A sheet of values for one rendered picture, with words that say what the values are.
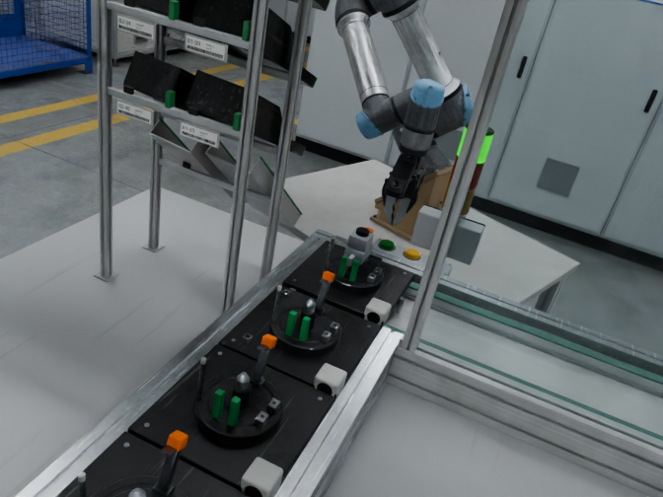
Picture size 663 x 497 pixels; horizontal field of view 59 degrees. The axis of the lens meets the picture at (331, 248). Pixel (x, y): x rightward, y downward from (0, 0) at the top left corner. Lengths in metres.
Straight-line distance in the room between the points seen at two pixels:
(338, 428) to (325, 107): 3.82
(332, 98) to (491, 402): 3.64
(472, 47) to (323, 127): 1.28
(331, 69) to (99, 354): 3.61
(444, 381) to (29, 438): 0.75
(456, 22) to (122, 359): 3.47
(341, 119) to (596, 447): 3.70
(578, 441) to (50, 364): 1.00
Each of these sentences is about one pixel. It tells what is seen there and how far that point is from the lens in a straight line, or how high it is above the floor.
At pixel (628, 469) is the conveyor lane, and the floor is 0.90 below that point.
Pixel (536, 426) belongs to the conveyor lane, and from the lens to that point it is 1.24.
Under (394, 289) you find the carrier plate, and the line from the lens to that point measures 1.36.
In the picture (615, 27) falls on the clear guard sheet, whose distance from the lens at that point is 0.97.
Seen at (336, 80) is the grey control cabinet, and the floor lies 0.63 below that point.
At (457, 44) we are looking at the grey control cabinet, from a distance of 4.26.
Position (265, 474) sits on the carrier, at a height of 0.99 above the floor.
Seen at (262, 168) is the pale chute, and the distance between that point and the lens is 1.28.
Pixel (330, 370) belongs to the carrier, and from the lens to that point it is 1.06.
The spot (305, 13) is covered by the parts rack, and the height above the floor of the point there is 1.51.
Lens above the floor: 1.68
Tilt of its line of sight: 29 degrees down
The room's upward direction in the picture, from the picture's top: 12 degrees clockwise
